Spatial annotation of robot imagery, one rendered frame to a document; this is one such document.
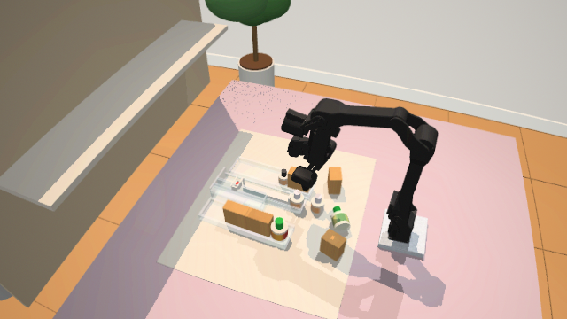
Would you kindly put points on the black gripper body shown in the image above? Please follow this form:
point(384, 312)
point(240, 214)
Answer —
point(316, 157)

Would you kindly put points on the tan rectangular block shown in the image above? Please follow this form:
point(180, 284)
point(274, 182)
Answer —
point(291, 183)
point(234, 213)
point(259, 222)

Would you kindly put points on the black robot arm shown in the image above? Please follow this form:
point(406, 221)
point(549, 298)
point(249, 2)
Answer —
point(324, 121)

